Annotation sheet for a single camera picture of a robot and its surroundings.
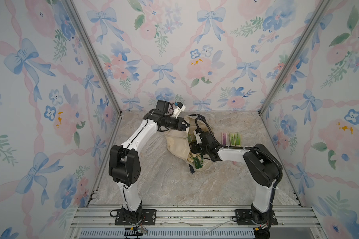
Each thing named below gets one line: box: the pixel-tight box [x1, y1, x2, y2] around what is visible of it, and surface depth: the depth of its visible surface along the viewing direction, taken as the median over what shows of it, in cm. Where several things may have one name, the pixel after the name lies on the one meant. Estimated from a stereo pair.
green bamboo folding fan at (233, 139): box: [229, 132, 237, 147], surface depth 105 cm
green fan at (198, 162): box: [192, 152, 204, 169], surface depth 92 cm
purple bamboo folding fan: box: [221, 132, 228, 146], surface depth 105 cm
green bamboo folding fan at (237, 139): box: [233, 131, 242, 147], surface depth 105 cm
